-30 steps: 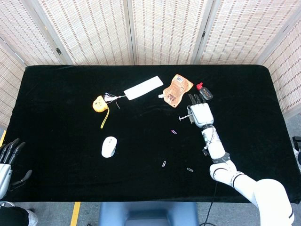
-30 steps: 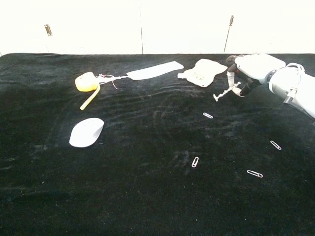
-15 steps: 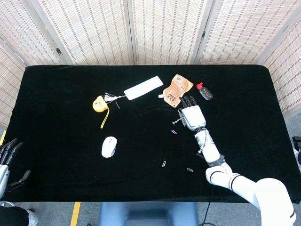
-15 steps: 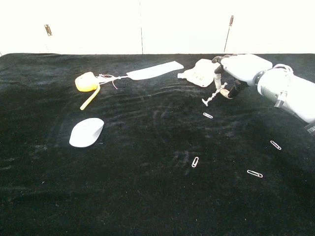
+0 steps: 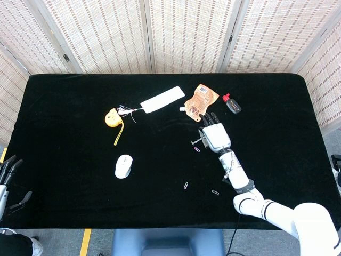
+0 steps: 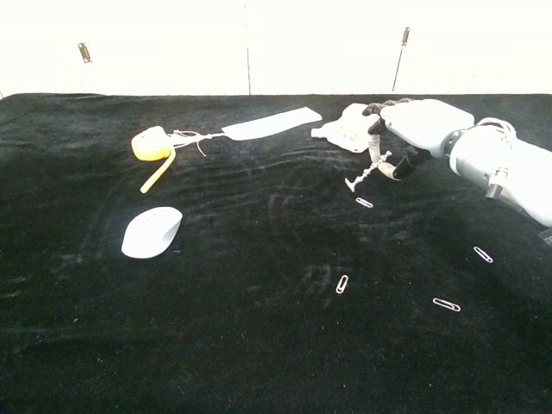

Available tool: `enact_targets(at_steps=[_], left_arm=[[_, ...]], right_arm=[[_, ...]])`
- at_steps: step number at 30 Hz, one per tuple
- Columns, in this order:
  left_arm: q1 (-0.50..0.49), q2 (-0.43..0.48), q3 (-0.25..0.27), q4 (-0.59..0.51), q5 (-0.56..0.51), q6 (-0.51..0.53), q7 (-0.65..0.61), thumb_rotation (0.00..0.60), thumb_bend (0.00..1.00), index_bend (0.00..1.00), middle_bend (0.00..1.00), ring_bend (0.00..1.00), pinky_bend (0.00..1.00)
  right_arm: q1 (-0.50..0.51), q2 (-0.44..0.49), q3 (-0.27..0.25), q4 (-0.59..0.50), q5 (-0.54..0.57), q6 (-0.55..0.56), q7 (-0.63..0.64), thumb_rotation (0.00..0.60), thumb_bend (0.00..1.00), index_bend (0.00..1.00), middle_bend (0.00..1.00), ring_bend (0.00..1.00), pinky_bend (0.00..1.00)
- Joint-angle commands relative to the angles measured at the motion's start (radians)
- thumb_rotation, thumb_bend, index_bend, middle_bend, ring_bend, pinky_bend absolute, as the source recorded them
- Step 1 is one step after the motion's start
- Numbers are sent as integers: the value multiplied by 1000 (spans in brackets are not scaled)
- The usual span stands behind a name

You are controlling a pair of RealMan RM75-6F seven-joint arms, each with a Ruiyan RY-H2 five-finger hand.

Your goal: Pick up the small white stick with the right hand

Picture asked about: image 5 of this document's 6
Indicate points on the white and black device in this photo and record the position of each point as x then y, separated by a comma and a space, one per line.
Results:
337, 168

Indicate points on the white bookmark with tassel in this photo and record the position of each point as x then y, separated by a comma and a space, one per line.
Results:
163, 100

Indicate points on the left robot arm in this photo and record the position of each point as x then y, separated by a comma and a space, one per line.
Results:
6, 231

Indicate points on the yellow floor tape strip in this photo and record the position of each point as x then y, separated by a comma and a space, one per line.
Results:
2, 156
85, 242

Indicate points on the woven folding screen panel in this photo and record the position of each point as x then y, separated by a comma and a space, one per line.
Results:
10, 93
327, 80
271, 34
186, 34
26, 32
106, 34

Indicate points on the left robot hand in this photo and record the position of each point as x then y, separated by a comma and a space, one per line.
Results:
4, 197

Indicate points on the orange spout pouch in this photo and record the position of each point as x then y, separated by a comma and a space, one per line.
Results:
199, 102

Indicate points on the yellow tape measure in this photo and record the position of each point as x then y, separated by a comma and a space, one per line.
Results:
113, 118

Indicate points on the white sneaker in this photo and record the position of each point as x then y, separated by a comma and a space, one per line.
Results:
37, 246

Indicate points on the white computer mouse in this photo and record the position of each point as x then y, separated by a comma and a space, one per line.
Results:
123, 166

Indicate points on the black bottle with red cap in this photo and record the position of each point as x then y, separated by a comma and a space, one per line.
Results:
233, 104

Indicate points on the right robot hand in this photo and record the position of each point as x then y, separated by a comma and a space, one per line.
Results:
215, 136

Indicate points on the black velvet tablecloth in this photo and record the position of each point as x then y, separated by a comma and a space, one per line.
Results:
149, 160

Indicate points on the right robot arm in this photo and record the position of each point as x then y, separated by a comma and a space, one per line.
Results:
255, 197

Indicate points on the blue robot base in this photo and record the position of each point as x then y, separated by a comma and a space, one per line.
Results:
167, 241

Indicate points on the black trouser leg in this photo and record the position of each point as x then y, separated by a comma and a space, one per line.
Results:
16, 245

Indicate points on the black screen hinge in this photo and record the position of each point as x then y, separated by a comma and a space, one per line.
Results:
66, 57
230, 38

